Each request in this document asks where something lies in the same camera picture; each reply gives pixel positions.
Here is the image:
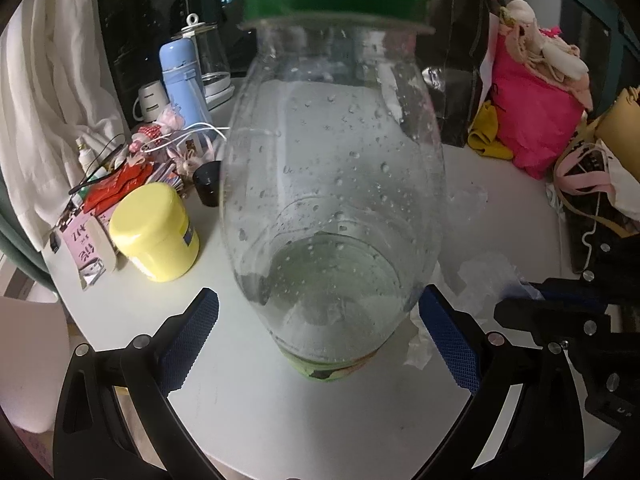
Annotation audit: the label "small black cup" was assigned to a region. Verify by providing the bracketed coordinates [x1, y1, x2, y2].
[193, 161, 223, 207]

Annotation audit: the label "light blue thermos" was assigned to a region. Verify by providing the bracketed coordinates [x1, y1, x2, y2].
[159, 40, 207, 129]

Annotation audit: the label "white cable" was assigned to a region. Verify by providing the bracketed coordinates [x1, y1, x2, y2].
[144, 120, 231, 154]

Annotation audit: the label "pink plastic bag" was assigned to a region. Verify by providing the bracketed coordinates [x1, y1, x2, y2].
[487, 35, 589, 181]

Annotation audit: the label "black shopping bag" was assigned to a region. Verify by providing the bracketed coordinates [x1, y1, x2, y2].
[414, 0, 494, 149]

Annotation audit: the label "glass kettle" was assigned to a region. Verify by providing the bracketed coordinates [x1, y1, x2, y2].
[172, 12, 236, 111]

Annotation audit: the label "tan bag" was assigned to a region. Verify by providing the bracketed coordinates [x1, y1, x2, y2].
[595, 87, 640, 181]

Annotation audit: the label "yellow cloth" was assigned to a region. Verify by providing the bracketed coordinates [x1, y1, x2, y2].
[467, 100, 516, 161]

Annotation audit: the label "red packet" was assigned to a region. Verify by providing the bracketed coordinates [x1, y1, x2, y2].
[82, 162, 154, 214]

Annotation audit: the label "cream and pink cloth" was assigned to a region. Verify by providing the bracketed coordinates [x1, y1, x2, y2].
[500, 0, 594, 111]

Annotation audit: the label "small white spray bottle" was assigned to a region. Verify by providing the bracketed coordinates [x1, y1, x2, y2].
[76, 137, 109, 179]

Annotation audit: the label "pink hair accessory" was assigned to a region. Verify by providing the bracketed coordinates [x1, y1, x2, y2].
[170, 140, 221, 181]

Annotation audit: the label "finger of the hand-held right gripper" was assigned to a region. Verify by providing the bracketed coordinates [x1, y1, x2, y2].
[493, 298, 614, 349]
[520, 276, 640, 312]

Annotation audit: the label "small white cup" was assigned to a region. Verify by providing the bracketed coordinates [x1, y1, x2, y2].
[132, 80, 169, 124]

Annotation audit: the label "white chair wooden legs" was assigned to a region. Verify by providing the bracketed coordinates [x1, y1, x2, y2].
[0, 295, 72, 434]

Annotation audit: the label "pink plush toy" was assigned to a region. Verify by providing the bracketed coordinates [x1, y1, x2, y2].
[130, 105, 186, 154]

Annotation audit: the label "clear plastic bottle green cap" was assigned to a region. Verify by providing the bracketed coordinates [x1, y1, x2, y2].
[219, 0, 448, 384]

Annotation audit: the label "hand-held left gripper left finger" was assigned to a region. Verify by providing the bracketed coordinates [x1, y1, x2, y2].
[52, 287, 226, 480]

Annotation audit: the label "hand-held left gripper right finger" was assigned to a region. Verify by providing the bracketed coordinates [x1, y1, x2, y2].
[414, 284, 587, 480]

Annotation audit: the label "cloth bag with pink straps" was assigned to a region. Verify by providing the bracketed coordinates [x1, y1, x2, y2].
[547, 142, 640, 272]

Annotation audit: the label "yellow jar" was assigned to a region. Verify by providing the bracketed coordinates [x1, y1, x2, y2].
[109, 182, 200, 283]

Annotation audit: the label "white sheer curtain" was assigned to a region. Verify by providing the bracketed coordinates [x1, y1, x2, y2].
[0, 0, 132, 252]

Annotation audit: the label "green curtain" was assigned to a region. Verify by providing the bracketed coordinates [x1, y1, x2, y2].
[0, 180, 57, 292]

